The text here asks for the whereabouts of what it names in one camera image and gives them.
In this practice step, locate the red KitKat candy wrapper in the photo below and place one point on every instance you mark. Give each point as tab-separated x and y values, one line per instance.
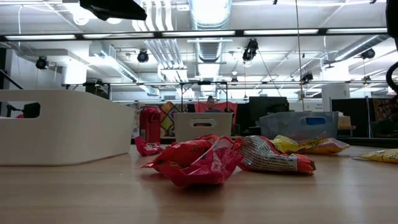
205	169
147	149

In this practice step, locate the red white snack bag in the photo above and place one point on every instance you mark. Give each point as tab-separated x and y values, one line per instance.
270	158

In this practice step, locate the yellow Sour Patch candy bag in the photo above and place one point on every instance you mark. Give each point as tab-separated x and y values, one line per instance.
381	155
326	147
284	144

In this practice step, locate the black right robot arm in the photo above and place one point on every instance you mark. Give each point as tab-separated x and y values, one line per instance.
392	18

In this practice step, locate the black ceiling spotlight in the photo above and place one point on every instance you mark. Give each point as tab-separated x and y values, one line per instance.
307	77
367	53
143	56
41	63
250	49

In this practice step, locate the white ceiling pipes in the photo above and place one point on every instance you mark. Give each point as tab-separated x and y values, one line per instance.
161	46

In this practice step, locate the long ceiling light bar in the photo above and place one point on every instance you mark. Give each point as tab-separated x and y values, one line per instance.
199	33

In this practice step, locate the red soda can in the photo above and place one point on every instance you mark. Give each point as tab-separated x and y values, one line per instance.
150	124

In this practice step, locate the colourful patterned quilt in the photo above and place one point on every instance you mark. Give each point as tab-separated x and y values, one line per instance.
168	119

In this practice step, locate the white plastic bin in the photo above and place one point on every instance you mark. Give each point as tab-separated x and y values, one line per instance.
77	130

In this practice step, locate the person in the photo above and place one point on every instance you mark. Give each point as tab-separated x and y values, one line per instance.
211	104

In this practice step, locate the light grey plastic bin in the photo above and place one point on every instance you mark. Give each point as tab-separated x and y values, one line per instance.
186	130

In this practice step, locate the red cloth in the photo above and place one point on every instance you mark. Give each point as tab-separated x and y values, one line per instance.
228	107

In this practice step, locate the black distant rig beam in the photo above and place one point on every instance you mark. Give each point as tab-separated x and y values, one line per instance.
280	82

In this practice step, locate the black monitor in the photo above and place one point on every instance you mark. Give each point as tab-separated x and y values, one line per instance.
267	107

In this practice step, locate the smoky translucent plastic bin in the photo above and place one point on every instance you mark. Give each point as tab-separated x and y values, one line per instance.
280	127

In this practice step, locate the white cabinet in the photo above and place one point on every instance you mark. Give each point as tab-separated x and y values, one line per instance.
335	96

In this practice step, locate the cardboard box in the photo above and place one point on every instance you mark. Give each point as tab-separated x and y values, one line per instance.
346	123

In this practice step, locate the silver ceiling air duct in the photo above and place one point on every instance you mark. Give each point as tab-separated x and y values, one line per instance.
210	12
360	46

